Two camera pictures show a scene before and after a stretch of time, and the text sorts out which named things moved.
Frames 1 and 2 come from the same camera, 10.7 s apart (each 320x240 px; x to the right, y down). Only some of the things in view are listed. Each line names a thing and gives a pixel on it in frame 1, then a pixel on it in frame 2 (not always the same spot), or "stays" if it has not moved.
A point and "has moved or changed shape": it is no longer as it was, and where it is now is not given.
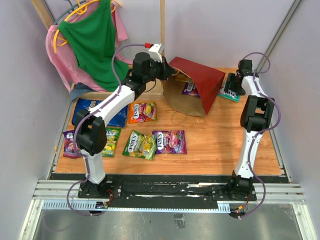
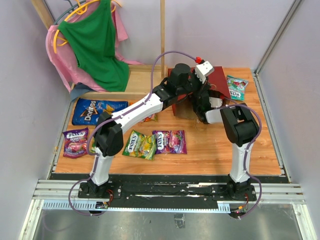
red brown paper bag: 207,81 has moved or changed shape
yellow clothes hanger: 79,9 stays
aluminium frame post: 290,15 stays
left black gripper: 166,70 -> 203,88
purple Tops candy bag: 69,148 stays
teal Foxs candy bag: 229,95 has moved or changed shape
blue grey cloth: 79,89 stays
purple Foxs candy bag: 169,142 stays
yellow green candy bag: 140,145 stays
